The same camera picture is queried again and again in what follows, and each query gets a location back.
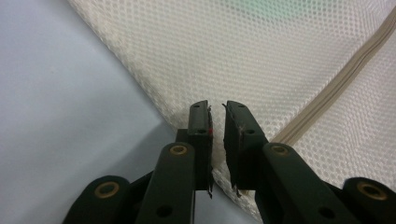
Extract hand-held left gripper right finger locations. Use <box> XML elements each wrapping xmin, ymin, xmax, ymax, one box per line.
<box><xmin>221</xmin><ymin>100</ymin><xmax>270</xmax><ymax>198</ymax></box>

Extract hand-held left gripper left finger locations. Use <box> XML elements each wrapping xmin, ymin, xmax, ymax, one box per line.
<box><xmin>176</xmin><ymin>99</ymin><xmax>216</xmax><ymax>199</ymax></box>

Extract white mesh laundry bag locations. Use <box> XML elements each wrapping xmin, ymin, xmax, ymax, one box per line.
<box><xmin>66</xmin><ymin>0</ymin><xmax>396</xmax><ymax>224</ymax></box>

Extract green garment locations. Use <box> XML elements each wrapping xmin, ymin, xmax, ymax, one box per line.
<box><xmin>218</xmin><ymin>0</ymin><xmax>316</xmax><ymax>21</ymax></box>

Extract light blue table mat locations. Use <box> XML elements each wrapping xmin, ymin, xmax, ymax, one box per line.
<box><xmin>0</xmin><ymin>0</ymin><xmax>263</xmax><ymax>224</ymax></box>

